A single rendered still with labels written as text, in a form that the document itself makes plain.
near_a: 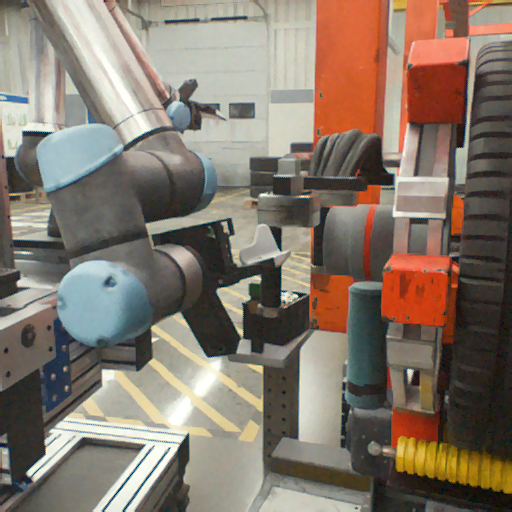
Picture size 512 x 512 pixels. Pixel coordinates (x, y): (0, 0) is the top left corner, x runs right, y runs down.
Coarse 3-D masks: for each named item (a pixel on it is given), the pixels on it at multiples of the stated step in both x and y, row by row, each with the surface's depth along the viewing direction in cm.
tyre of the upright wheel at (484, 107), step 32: (480, 64) 76; (480, 96) 71; (480, 128) 68; (480, 160) 66; (480, 192) 66; (480, 224) 65; (480, 256) 65; (480, 288) 65; (480, 320) 66; (480, 352) 68; (480, 384) 70; (448, 416) 78; (480, 416) 73; (480, 448) 82
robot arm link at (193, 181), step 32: (32, 0) 62; (64, 0) 60; (96, 0) 62; (64, 32) 60; (96, 32) 60; (64, 64) 62; (96, 64) 60; (128, 64) 61; (96, 96) 60; (128, 96) 60; (128, 128) 59; (160, 128) 60; (160, 160) 57; (192, 160) 62; (192, 192) 60
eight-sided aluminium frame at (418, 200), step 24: (408, 144) 77; (456, 144) 108; (408, 168) 74; (456, 168) 116; (408, 192) 72; (432, 192) 71; (408, 216) 72; (432, 216) 71; (408, 240) 74; (432, 240) 72; (408, 336) 76; (432, 336) 74; (408, 360) 76; (432, 360) 75; (408, 384) 96; (432, 384) 81; (408, 408) 92; (432, 408) 89
